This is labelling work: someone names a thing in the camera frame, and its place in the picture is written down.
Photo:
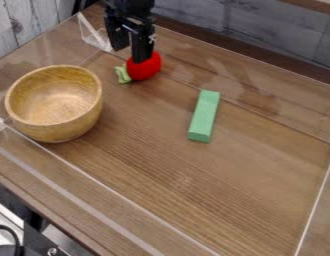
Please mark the black metal bracket with screw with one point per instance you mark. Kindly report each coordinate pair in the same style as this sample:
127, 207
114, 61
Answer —
38, 245

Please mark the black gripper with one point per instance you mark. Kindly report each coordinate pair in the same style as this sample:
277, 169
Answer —
131, 13

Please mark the wooden bowl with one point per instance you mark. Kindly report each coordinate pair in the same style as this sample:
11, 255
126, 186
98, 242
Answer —
55, 103

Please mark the green rectangular block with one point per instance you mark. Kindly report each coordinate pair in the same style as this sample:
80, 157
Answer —
205, 115

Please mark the clear acrylic corner bracket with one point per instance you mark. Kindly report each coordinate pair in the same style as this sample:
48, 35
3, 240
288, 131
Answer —
94, 37

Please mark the red plush strawberry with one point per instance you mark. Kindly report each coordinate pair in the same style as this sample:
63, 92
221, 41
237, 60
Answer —
139, 71

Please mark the clear acrylic table barrier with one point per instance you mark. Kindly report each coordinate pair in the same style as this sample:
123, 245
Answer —
138, 191

